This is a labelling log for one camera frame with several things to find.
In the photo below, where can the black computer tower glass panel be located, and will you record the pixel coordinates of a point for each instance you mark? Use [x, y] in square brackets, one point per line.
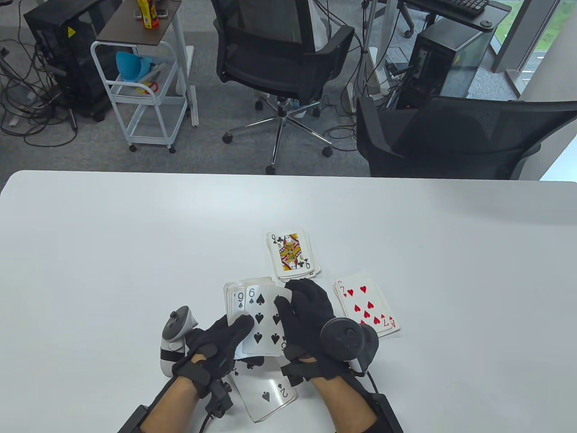
[437, 58]

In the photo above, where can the person's left forearm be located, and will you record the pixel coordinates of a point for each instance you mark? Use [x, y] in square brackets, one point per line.
[169, 408]

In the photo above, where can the white metal stand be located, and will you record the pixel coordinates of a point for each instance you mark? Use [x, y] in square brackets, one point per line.
[373, 63]

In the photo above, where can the black chair with chrome base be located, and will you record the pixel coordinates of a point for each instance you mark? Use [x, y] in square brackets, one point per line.
[275, 67]

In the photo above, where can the black mesh office chair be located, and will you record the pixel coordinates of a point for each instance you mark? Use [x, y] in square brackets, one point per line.
[451, 144]

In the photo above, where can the pile of hearts cards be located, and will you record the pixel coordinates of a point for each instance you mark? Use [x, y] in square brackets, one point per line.
[367, 302]

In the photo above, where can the person's right hand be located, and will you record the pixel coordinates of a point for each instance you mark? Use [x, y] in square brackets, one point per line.
[309, 306]

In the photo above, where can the black forearm sensor box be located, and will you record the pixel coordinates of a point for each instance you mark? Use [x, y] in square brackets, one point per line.
[388, 415]
[133, 419]

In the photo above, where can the pile of spades cards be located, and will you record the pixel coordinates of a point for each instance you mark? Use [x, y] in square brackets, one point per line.
[257, 383]

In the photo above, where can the black chair leg with castor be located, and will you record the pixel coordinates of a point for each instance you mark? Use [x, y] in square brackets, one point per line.
[408, 33]

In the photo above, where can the white rolling cart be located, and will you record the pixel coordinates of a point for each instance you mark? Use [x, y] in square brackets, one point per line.
[148, 100]

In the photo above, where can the orange red bottle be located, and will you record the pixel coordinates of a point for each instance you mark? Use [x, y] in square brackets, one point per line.
[154, 18]

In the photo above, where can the black keyboard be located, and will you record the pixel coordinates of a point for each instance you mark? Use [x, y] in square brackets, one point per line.
[455, 4]

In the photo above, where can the yellow bottle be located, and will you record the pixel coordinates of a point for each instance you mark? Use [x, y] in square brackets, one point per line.
[145, 13]

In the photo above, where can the grey white handheld controller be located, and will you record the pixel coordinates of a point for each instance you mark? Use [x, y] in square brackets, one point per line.
[173, 327]
[345, 340]

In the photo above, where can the black computer tower yellow sticker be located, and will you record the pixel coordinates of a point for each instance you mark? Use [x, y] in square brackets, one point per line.
[67, 67]

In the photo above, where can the person's left hand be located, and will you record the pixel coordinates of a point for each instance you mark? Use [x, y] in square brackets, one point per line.
[209, 352]

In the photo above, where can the person's right forearm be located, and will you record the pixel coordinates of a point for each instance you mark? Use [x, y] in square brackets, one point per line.
[347, 406]

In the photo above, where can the red yellow plastic toy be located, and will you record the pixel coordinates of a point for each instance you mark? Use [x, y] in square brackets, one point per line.
[148, 87]

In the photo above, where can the white power strip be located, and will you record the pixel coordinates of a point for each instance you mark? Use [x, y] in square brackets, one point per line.
[398, 76]

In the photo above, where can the black spades playing card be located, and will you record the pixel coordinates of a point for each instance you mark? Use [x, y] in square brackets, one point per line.
[266, 306]
[240, 300]

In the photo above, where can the pile of clubs cards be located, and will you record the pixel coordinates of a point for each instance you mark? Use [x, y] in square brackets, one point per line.
[293, 257]

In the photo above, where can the deck of playing cards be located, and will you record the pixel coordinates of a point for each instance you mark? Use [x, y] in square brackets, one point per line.
[248, 280]

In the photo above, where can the blue plastic funnel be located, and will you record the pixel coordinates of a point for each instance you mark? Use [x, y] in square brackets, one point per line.
[130, 67]

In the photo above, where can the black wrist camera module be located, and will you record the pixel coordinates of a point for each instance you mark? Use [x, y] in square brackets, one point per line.
[293, 374]
[218, 399]

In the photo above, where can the dark grey desk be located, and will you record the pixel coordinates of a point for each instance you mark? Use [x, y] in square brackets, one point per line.
[493, 11]

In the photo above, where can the white side table brown top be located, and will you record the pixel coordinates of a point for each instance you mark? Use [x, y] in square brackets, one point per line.
[135, 31]

